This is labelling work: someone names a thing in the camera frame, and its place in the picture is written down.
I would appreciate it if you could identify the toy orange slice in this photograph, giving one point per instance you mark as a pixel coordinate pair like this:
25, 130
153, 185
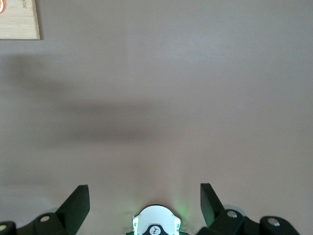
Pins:
1, 6

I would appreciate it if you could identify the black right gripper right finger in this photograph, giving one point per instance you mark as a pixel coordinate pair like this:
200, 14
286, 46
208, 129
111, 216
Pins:
212, 210

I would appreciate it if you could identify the wooden cutting board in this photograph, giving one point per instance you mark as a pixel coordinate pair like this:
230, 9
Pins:
22, 22

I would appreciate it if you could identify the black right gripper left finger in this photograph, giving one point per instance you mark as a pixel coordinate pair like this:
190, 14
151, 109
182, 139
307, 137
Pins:
73, 208

